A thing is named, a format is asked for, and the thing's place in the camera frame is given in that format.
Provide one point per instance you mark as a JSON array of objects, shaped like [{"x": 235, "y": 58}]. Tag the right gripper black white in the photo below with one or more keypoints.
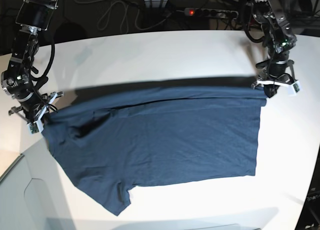
[{"x": 34, "y": 106}]

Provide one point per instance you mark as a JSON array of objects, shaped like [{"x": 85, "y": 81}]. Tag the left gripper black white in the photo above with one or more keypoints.
[{"x": 273, "y": 74}]

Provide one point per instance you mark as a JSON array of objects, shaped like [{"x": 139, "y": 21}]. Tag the dark blue T-shirt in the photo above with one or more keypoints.
[{"x": 154, "y": 137}]

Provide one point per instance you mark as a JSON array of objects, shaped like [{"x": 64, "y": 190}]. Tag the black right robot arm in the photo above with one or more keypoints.
[{"x": 21, "y": 80}]

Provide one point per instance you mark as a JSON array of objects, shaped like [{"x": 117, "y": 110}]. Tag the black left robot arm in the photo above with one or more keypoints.
[{"x": 278, "y": 37}]

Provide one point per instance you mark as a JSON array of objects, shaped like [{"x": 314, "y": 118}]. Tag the white power strip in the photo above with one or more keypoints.
[{"x": 211, "y": 13}]

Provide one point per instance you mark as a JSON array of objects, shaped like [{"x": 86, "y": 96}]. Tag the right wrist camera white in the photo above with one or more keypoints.
[{"x": 35, "y": 127}]

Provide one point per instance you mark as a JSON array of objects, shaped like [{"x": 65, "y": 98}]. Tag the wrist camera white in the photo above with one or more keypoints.
[
  {"x": 294, "y": 88},
  {"x": 35, "y": 127}
]

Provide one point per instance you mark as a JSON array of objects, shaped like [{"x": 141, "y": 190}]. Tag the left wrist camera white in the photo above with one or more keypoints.
[{"x": 294, "y": 88}]

